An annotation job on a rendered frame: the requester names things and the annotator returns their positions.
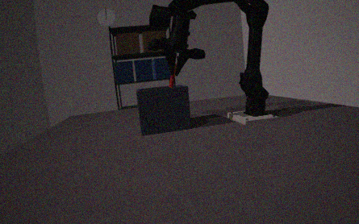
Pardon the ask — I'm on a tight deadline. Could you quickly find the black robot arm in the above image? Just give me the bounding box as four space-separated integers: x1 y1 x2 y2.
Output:
149 0 269 117

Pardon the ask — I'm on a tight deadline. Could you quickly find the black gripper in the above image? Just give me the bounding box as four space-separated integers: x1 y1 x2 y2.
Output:
148 27 205 76

